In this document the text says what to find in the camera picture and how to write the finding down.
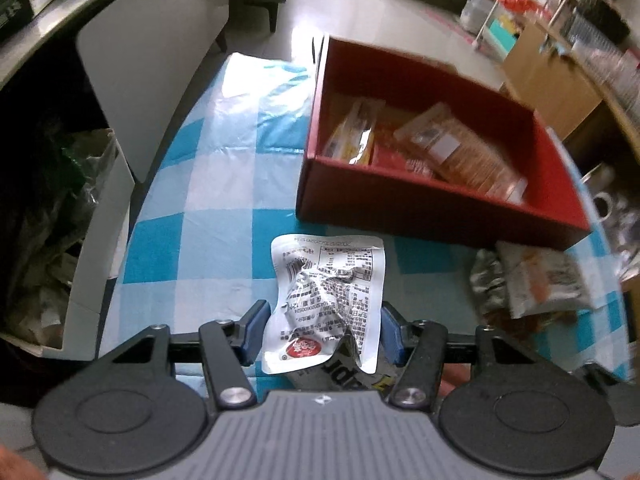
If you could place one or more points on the blue checked plastic tablecloth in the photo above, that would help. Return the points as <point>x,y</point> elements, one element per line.
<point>210,195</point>

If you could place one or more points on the black counter with white panel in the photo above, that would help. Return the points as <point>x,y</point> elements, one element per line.
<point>150,50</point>

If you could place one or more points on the clear plastic rack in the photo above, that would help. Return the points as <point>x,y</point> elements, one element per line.
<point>605,55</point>

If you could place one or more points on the dark silver seaweed packet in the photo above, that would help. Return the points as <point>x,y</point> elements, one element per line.
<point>485,280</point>

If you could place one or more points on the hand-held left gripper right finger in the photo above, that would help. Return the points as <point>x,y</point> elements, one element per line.
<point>392,332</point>

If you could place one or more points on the white orange-print snack packet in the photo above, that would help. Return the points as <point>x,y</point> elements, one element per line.
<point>545,275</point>

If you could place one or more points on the white carton bin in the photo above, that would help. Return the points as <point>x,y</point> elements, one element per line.
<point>100,260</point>

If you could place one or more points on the red snack packet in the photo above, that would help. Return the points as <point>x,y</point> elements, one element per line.
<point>395,160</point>

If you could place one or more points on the white red-label sachet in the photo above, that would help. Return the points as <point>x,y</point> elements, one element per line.
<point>325,300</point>

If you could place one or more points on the clear orange snack packet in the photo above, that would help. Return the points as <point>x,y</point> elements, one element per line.
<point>460,155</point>
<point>352,135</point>

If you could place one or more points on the wooden console shelf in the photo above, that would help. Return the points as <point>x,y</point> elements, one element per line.
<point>545,85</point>

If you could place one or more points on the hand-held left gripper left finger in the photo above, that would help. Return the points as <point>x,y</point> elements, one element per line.
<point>255,331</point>

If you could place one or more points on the red cardboard box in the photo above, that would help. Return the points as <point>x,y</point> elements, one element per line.
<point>425,210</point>

